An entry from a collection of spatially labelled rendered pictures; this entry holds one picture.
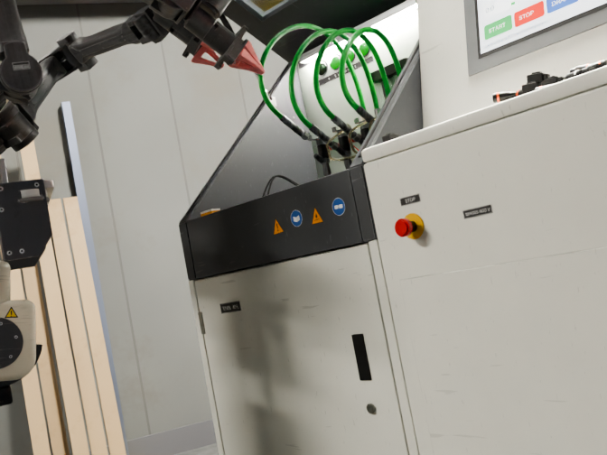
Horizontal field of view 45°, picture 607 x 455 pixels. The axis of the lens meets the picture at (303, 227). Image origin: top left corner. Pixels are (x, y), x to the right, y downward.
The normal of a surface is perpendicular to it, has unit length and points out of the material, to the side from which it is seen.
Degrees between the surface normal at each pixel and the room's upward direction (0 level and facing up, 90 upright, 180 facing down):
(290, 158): 90
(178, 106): 90
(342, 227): 90
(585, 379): 90
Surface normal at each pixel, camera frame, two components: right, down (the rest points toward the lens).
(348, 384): -0.72, 0.09
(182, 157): 0.37, -0.13
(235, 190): 0.67, -0.18
